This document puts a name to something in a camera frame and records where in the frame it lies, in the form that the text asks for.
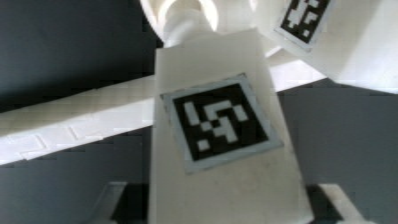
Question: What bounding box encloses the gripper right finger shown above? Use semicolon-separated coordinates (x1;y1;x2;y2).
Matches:
319;184;374;224

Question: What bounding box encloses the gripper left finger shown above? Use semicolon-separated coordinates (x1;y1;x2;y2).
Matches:
88;182;127;224

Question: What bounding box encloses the white stool leg with tag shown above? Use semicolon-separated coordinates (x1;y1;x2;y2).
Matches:
255;0;398;94

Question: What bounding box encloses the white round stool seat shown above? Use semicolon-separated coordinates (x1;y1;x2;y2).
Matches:
139;0;335;68

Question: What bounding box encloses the white front fence wall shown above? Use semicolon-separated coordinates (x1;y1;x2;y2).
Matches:
0;55;326;166

